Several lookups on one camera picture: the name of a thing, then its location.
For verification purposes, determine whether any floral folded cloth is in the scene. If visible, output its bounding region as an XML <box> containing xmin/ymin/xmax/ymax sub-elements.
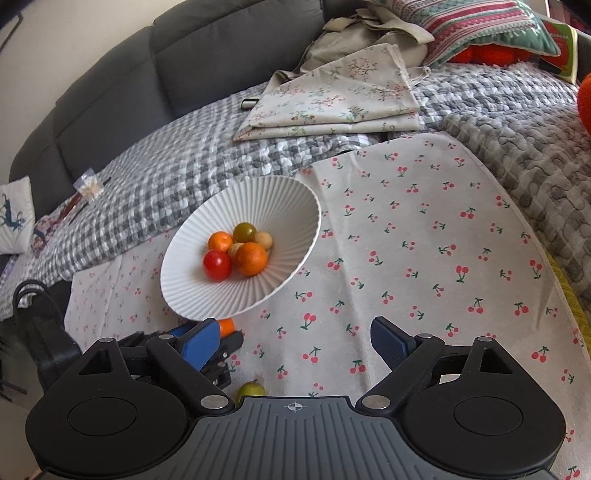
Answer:
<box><xmin>233</xmin><ymin>44</ymin><xmax>422</xmax><ymax>141</ymax></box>

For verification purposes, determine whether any grey checked blanket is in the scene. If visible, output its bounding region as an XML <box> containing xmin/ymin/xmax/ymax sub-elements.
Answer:
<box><xmin>1</xmin><ymin>63</ymin><xmax>577</xmax><ymax>319</ymax></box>

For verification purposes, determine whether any red tomato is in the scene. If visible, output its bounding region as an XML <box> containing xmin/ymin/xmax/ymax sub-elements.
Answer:
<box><xmin>202</xmin><ymin>250</ymin><xmax>232</xmax><ymax>282</ymax></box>

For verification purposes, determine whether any dark green yellow tomato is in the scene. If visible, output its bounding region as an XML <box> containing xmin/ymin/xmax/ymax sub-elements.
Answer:
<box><xmin>232</xmin><ymin>222</ymin><xmax>257</xmax><ymax>243</ymax></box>

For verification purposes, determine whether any green plum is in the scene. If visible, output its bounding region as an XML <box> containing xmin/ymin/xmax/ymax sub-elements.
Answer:
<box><xmin>235</xmin><ymin>380</ymin><xmax>266</xmax><ymax>405</ymax></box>

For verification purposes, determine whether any white deer print pillow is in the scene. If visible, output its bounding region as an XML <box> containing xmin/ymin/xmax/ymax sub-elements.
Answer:
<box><xmin>0</xmin><ymin>176</ymin><xmax>35</xmax><ymax>255</ymax></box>

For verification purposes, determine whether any small brown kiwi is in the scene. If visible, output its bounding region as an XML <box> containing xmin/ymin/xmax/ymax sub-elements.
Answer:
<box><xmin>228</xmin><ymin>242</ymin><xmax>242</xmax><ymax>259</ymax></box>
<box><xmin>252</xmin><ymin>231</ymin><xmax>273</xmax><ymax>251</ymax></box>

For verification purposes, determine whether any cherry print tablecloth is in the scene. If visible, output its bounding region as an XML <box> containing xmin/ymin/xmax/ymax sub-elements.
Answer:
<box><xmin>65</xmin><ymin>134</ymin><xmax>590</xmax><ymax>479</ymax></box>

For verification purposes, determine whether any red plush cushion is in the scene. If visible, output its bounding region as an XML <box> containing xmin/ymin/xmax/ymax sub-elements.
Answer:
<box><xmin>450</xmin><ymin>44</ymin><xmax>532</xmax><ymax>67</ymax></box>

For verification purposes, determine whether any green red book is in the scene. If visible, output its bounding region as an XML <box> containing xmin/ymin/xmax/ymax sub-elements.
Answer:
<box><xmin>538</xmin><ymin>18</ymin><xmax>578</xmax><ymax>85</ymax></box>

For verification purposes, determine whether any orange mandarin front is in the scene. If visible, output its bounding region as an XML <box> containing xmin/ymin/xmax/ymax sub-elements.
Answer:
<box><xmin>217</xmin><ymin>318</ymin><xmax>235</xmax><ymax>338</ymax></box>

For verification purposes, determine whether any striped colourful pillow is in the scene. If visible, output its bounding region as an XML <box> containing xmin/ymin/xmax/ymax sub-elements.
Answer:
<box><xmin>378</xmin><ymin>0</ymin><xmax>560</xmax><ymax>66</ymax></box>

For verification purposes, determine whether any clear bag of cotton swabs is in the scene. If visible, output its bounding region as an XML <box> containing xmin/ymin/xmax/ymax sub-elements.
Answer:
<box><xmin>74</xmin><ymin>168</ymin><xmax>104</xmax><ymax>202</ymax></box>

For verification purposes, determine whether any dark grey sofa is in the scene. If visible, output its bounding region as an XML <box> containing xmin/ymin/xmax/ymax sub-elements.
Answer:
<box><xmin>9</xmin><ymin>0</ymin><xmax>362</xmax><ymax>217</ymax></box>

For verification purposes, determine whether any orange mandarin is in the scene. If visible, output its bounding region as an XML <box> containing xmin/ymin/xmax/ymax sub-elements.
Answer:
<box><xmin>233</xmin><ymin>242</ymin><xmax>269</xmax><ymax>277</ymax></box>
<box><xmin>207</xmin><ymin>231</ymin><xmax>235</xmax><ymax>253</ymax></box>
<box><xmin>217</xmin><ymin>318</ymin><xmax>235</xmax><ymax>338</ymax></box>

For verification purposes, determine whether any red and floral pouch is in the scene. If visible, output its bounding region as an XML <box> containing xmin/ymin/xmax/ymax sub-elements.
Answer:
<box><xmin>31</xmin><ymin>193</ymin><xmax>82</xmax><ymax>258</ymax></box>

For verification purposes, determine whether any orange plush toy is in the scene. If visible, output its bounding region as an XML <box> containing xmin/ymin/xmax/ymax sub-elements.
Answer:
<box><xmin>577</xmin><ymin>74</ymin><xmax>591</xmax><ymax>132</ymax></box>

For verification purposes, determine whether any white ribbed plate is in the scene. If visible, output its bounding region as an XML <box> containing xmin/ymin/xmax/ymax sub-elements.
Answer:
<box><xmin>160</xmin><ymin>176</ymin><xmax>321</xmax><ymax>320</ymax></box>

